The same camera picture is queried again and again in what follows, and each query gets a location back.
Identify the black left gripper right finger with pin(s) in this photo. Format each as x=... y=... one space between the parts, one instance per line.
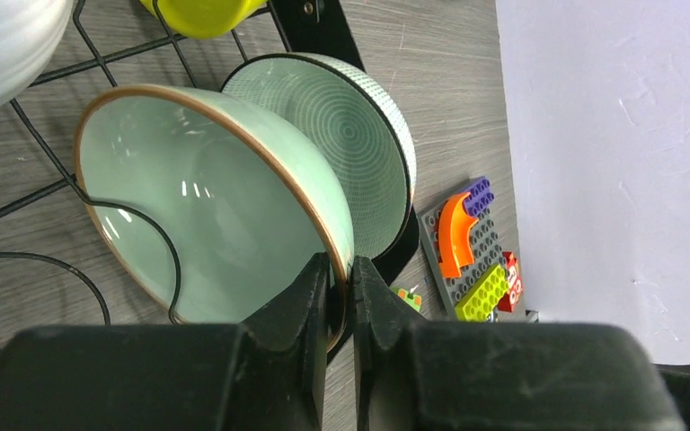
x=416 y=374

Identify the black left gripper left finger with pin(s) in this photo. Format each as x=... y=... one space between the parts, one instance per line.
x=264 y=373

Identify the celadon bowl with flower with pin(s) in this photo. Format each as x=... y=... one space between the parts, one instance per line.
x=211 y=203

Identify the black wire dish rack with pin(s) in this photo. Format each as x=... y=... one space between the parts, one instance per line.
x=317 y=27

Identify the green owl toy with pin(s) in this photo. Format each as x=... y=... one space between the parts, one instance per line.
x=409 y=296

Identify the orange curved block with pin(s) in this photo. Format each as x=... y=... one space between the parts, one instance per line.
x=454 y=227

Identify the grey building block plate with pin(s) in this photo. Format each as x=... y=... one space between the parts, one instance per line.
x=475 y=295

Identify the mint textured bowl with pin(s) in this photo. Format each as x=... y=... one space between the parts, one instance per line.
x=357 y=126

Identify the yellow-green bowl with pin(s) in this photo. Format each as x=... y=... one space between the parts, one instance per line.
x=203 y=19

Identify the white ribbed bowl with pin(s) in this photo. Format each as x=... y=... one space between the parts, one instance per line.
x=29 y=35

